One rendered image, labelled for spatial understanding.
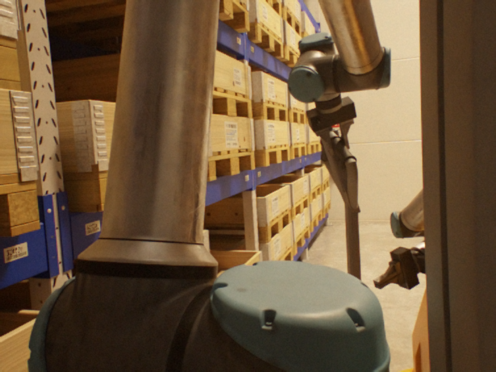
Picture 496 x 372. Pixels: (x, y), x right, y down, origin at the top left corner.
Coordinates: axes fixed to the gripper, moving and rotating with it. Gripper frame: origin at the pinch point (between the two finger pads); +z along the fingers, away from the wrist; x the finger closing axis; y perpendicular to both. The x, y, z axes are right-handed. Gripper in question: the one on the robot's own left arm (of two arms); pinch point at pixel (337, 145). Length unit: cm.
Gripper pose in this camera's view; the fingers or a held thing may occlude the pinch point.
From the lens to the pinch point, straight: 134.1
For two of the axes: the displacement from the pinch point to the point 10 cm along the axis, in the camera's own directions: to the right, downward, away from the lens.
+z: 3.0, 7.8, 5.5
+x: 9.4, -3.3, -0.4
